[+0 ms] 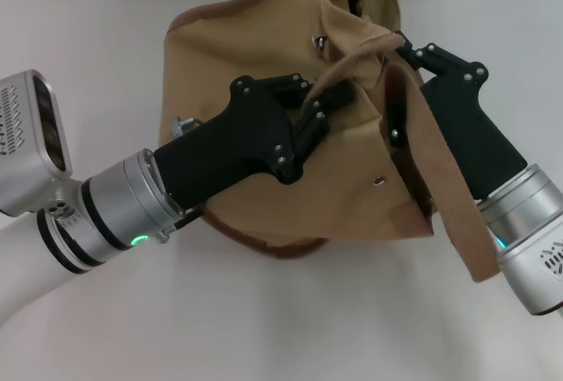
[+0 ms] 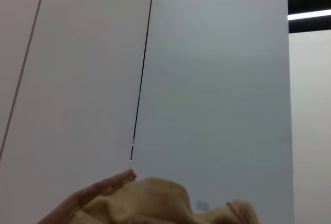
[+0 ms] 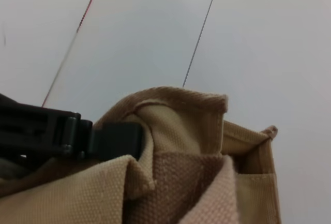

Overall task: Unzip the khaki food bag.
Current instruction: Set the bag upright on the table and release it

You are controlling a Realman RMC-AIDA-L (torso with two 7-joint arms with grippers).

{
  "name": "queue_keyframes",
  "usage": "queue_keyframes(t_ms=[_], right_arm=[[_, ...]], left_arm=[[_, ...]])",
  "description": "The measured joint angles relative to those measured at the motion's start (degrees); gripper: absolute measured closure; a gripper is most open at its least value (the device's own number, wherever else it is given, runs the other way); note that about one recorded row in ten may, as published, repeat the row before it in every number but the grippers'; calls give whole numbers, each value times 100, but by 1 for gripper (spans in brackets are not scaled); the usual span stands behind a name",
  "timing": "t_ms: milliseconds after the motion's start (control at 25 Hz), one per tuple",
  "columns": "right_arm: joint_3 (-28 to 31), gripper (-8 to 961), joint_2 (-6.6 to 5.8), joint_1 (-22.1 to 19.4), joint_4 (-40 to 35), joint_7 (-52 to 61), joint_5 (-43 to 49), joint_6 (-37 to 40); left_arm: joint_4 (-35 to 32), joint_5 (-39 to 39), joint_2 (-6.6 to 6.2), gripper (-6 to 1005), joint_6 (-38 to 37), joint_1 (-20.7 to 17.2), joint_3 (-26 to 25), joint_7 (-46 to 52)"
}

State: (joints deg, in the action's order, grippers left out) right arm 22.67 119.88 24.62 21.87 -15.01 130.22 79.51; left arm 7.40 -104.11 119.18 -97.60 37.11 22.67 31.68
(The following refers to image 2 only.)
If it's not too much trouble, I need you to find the khaki canvas food bag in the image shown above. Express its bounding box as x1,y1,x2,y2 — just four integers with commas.
33,169,262,224

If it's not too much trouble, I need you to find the white ceiling light strip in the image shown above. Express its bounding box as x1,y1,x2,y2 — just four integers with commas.
288,9,331,21

